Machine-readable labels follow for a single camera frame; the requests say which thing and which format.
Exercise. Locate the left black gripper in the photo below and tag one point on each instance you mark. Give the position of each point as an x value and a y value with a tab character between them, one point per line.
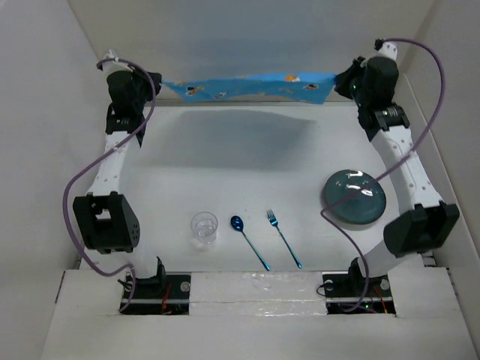
136	76

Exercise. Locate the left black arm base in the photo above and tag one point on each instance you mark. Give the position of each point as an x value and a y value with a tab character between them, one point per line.
165	293

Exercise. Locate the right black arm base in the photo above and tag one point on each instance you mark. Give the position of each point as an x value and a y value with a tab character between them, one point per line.
345	292

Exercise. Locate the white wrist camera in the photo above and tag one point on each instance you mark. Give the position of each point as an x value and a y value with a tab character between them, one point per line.
109	63
386	49

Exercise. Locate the clear plastic cup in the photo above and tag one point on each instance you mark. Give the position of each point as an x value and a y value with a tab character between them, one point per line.
204	226

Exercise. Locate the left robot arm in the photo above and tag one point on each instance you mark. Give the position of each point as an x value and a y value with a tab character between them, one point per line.
106	221

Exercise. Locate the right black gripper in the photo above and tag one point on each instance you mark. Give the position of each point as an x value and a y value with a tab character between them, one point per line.
344	78

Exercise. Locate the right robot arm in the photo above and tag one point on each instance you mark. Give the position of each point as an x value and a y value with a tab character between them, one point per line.
425	220

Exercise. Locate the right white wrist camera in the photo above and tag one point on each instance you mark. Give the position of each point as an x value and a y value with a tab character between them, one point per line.
386	49

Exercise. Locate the blue space-print cloth placemat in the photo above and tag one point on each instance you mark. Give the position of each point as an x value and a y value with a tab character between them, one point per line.
312	88

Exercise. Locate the teal ceramic plate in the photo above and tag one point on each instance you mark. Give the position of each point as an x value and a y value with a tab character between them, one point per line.
354	197

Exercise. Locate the blue metal spoon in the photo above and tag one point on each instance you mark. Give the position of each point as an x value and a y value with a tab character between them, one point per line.
238	225

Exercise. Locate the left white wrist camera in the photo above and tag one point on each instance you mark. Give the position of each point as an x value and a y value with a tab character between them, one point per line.
109	63

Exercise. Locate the white foam front barrier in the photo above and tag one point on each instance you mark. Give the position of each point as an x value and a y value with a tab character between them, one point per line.
256	294

